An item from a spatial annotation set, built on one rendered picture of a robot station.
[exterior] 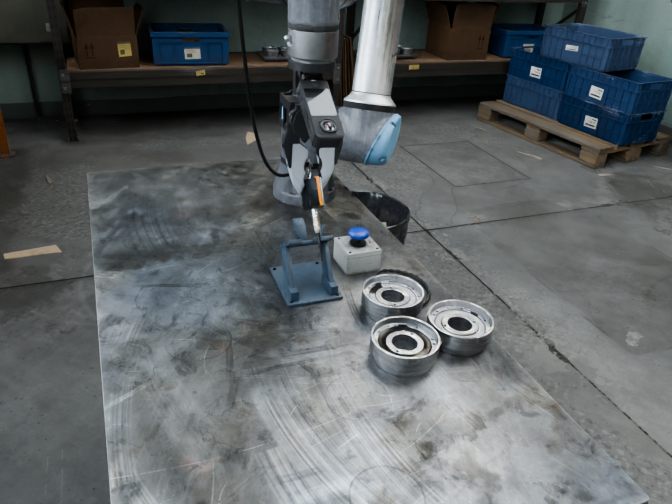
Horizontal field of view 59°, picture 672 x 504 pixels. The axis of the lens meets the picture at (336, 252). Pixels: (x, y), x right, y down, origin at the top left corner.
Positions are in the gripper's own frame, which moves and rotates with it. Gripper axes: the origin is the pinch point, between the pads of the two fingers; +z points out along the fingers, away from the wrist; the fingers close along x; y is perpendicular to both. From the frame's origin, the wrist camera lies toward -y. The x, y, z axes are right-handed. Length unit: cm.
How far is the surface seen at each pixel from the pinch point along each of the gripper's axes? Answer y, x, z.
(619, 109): 216, -291, 62
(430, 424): -35.9, -5.8, 19.7
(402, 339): -20.3, -9.0, 17.8
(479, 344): -25.6, -19.5, 17.1
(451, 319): -18.4, -18.7, 17.3
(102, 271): 15.1, 34.2, 19.7
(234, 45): 385, -66, 51
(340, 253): 5.8, -8.4, 16.8
